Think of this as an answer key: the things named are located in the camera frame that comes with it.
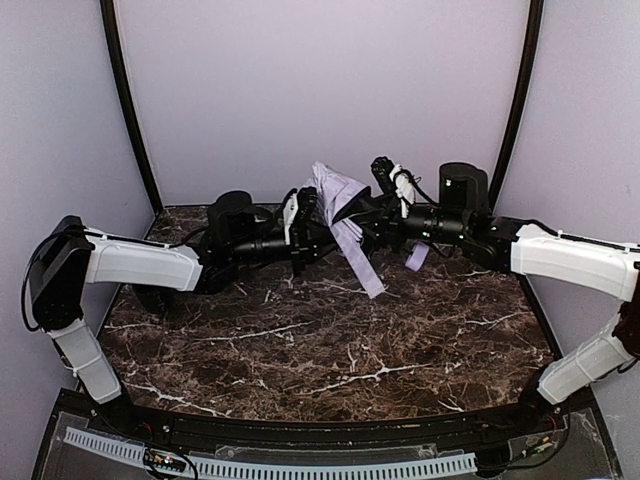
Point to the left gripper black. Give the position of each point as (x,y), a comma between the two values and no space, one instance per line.
(304,236)

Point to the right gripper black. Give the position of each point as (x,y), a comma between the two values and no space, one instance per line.
(388,220)

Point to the lavender folding umbrella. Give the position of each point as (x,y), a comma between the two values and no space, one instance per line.
(335,191)

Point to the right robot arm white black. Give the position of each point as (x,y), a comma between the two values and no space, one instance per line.
(529,249)

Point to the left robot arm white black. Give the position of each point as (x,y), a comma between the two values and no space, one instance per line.
(74,255)

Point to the black cup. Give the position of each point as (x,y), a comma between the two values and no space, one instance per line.
(154,299)

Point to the black front table rail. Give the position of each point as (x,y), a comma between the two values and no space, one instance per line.
(483,428)

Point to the right black corner post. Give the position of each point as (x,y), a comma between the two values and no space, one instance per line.
(520,94)

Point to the black corner post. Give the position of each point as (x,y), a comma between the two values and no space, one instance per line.
(126,101)
(520,94)

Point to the grey slotted cable duct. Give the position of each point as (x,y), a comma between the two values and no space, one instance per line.
(252,463)

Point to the left black corner post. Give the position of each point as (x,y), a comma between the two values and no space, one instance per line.
(126,101)

